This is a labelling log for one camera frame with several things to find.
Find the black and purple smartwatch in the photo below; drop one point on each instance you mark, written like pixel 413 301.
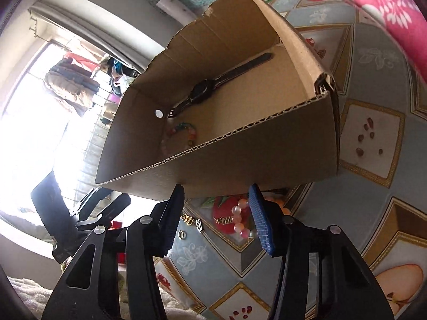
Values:
pixel 203 90

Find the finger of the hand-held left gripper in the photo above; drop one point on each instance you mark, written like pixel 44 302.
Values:
pixel 91 201
pixel 116 208

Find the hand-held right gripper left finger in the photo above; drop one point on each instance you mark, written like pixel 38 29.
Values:
pixel 171 220

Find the red hanging garment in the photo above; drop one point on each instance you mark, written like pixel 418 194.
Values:
pixel 78 56

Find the small gold bar clip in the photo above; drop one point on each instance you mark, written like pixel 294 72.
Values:
pixel 225 220

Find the pile of clothes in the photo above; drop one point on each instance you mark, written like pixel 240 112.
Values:
pixel 120 73

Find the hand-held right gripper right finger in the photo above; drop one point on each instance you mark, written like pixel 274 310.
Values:
pixel 263 220

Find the brown cardboard box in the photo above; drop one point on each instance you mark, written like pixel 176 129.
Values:
pixel 250 166

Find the grey curtain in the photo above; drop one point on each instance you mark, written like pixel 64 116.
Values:
pixel 100 30

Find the beige hanging jacket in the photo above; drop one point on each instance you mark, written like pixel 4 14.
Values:
pixel 70 86

